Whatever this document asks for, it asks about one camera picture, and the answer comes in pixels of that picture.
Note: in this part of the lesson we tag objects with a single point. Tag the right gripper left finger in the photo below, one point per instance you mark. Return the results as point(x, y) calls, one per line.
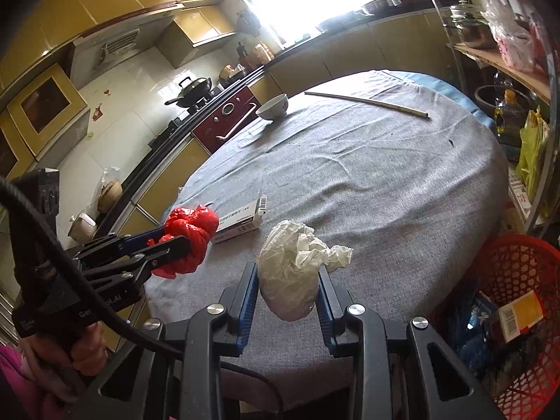
point(143, 384)

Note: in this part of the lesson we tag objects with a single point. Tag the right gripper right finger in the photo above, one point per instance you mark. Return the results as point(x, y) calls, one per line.
point(400, 369)

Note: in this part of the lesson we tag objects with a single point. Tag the blue white carton box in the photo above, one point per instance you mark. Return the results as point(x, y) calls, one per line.
point(481, 309)

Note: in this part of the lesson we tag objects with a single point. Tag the orange cardboard box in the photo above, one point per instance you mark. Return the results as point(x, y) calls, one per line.
point(516, 318)

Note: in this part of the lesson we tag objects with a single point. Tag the red plastic bag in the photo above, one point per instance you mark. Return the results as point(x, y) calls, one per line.
point(198, 226)

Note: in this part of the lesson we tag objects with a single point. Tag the white purple medicine box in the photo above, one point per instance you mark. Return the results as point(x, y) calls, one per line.
point(241, 221)

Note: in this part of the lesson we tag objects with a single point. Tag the blue plastic bag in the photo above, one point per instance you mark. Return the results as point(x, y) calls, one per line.
point(474, 352)

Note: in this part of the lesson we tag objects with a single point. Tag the black plastic bag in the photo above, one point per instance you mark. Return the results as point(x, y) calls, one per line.
point(506, 364)

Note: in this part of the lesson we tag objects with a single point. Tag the left hand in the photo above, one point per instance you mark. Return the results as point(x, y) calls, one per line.
point(88, 354)

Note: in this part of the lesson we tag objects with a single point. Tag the white rice cooker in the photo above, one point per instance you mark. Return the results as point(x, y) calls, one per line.
point(82, 229)

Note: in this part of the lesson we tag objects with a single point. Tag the brown clay pot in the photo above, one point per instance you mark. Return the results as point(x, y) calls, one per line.
point(109, 195)

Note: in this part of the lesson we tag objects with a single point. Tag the red plastic basket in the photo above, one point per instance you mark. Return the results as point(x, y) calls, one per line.
point(506, 268)

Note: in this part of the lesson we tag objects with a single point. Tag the yellow upper cabinet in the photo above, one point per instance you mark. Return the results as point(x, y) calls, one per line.
point(42, 124)

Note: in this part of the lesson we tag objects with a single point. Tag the grey tablecloth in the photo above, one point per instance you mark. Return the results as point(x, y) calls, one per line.
point(414, 198)

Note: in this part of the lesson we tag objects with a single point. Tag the range hood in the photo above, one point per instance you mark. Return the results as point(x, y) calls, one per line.
point(98, 52)

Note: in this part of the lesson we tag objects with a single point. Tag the black wok with lid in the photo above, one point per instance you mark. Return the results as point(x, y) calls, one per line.
point(191, 92)

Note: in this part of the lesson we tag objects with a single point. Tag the dark red built-in oven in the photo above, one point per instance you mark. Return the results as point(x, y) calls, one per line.
point(227, 120)

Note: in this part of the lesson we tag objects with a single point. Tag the long thin wooden stick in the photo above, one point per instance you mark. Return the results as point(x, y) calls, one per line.
point(378, 103)

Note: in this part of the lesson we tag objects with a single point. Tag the white ceramic bowl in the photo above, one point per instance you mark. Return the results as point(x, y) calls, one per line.
point(273, 109)

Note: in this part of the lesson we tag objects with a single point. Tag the metal storage rack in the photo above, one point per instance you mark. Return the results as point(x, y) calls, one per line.
point(524, 108)

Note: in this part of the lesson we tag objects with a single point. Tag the pink white plastic bag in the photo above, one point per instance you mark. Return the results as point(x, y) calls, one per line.
point(513, 41)

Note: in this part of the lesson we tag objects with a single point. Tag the steel pot on rack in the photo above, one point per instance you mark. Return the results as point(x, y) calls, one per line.
point(472, 28)

